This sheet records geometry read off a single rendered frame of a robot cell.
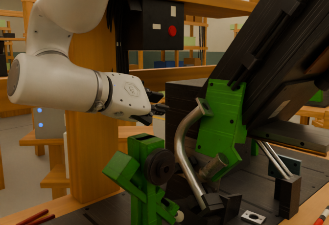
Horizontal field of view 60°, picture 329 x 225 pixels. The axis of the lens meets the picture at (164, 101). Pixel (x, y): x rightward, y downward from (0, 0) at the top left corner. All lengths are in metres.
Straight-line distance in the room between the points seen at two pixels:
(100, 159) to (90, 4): 0.61
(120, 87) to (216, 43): 10.79
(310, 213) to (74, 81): 0.73
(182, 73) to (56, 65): 0.80
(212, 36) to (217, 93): 10.65
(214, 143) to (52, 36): 0.47
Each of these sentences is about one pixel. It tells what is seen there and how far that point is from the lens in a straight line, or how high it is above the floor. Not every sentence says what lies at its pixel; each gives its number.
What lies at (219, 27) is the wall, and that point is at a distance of 11.30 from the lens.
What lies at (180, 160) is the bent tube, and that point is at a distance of 0.81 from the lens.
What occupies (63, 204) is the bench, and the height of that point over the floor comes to 0.88.
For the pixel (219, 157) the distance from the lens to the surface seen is 0.72.
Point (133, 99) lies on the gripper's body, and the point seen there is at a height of 1.25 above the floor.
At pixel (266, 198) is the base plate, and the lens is 0.98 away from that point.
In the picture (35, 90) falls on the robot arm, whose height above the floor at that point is 1.29.
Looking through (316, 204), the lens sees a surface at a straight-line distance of 1.00.
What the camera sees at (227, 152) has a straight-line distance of 0.75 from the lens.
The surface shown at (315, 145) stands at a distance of 0.79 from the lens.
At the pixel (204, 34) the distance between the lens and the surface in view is 7.59.
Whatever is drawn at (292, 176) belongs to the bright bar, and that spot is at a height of 1.01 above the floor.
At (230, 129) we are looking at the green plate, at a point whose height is 1.15.
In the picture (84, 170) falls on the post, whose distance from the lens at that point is 0.93.
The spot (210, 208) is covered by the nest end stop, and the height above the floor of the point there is 0.97.
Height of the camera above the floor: 1.35
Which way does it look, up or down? 11 degrees down
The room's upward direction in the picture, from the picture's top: straight up
